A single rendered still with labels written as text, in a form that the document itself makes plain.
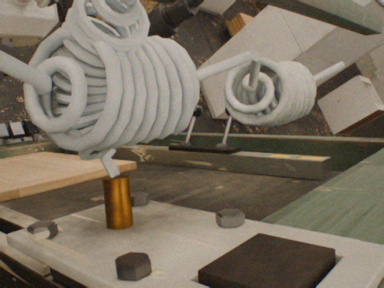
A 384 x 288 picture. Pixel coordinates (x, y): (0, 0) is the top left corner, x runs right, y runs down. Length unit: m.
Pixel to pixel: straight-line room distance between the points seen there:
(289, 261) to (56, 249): 0.12
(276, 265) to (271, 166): 0.67
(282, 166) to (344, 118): 5.00
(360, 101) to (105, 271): 5.61
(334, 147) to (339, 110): 4.82
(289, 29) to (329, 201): 3.00
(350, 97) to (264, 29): 2.69
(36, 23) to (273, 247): 1.00
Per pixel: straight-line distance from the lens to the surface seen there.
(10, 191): 0.81
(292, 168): 0.80
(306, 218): 0.26
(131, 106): 0.18
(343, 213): 0.27
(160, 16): 1.05
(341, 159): 1.02
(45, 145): 1.39
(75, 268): 0.19
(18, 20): 1.09
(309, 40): 3.14
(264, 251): 0.18
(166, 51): 0.22
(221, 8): 4.96
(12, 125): 1.55
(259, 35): 3.41
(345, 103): 5.81
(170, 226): 0.22
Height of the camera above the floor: 2.03
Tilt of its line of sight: 39 degrees down
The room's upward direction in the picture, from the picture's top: 54 degrees clockwise
